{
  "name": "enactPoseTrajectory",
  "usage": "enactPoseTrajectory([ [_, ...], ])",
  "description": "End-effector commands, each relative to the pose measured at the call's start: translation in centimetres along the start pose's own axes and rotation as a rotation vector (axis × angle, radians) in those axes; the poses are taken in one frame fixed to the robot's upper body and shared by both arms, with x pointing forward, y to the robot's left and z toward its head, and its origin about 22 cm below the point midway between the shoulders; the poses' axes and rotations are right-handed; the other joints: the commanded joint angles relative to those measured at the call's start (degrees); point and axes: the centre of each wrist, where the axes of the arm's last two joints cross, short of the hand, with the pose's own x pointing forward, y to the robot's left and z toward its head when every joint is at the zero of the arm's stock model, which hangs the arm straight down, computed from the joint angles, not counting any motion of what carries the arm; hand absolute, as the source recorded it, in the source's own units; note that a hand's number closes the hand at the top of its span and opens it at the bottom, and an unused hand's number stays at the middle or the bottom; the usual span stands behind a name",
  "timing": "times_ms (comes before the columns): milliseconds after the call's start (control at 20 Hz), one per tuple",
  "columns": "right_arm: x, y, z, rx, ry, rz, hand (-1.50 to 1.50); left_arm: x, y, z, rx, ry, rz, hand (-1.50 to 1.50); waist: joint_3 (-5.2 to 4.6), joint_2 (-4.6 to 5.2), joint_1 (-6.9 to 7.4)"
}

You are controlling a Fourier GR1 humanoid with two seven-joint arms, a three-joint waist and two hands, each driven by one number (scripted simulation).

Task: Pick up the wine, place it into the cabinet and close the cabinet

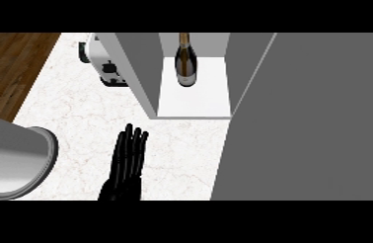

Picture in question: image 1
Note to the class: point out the dark green wine bottle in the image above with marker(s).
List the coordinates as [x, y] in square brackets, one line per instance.
[186, 66]

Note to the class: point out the white and black appliance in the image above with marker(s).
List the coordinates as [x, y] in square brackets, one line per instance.
[102, 63]

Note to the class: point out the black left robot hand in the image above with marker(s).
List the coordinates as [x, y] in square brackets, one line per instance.
[125, 168]

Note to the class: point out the grey round pot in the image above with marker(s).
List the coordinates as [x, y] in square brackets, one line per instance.
[24, 161]

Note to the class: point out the pale grey open cabinet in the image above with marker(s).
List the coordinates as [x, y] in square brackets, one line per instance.
[193, 89]

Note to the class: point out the dark grey cabinet door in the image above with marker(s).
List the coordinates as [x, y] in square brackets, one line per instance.
[301, 121]

